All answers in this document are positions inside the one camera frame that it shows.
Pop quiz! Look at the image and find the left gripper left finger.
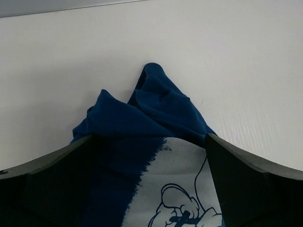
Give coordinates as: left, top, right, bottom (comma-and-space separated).
0, 136, 95, 227

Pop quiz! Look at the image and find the blue t shirt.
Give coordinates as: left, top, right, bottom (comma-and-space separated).
72, 63, 225, 227

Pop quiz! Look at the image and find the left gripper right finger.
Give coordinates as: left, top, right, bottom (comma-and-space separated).
205, 134, 303, 227

